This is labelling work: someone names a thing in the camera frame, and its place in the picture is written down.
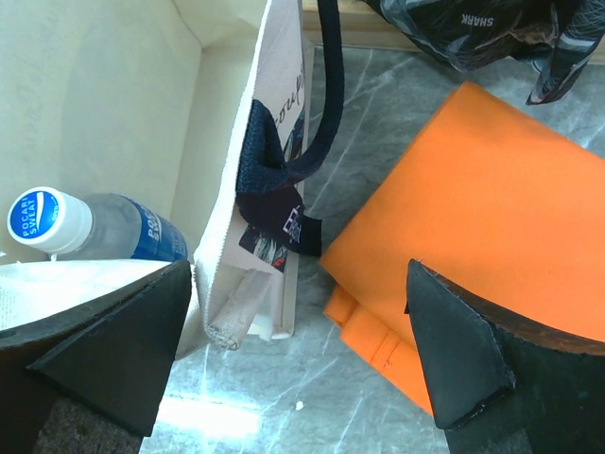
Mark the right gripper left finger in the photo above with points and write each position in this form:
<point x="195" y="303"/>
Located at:
<point x="86" y="351"/>

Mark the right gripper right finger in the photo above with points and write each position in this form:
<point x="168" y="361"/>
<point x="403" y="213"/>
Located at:
<point x="499" y="382"/>

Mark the blue-cap plastic bottle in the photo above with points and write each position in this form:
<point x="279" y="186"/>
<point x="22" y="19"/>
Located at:
<point x="102" y="226"/>

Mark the beige canvas tote bag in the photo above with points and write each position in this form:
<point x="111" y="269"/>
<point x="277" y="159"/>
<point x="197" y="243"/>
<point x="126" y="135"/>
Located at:
<point x="190" y="108"/>

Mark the folded orange cloth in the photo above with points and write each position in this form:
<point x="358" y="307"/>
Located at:
<point x="493" y="200"/>

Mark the dark shark print garment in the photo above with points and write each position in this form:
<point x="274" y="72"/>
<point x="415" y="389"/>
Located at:
<point x="556" y="38"/>

